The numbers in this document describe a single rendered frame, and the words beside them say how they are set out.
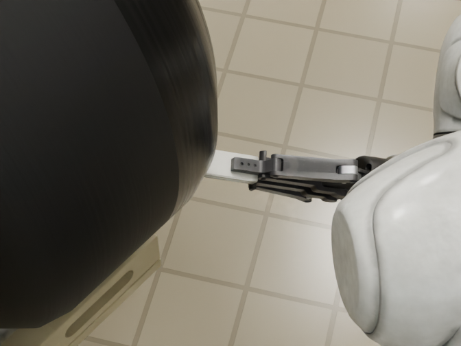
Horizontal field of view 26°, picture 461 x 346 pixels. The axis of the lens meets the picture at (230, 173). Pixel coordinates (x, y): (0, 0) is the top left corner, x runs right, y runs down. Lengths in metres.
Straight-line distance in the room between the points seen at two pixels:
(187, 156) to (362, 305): 0.35
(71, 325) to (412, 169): 0.69
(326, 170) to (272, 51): 1.52
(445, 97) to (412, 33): 1.48
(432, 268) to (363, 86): 1.97
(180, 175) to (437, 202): 0.38
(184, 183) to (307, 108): 1.56
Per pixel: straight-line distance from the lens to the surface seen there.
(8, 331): 1.20
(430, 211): 0.62
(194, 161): 0.96
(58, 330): 1.24
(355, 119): 2.50
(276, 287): 2.23
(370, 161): 1.18
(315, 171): 1.12
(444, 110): 1.24
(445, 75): 1.24
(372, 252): 0.62
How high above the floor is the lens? 1.96
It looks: 55 degrees down
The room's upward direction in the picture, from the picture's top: straight up
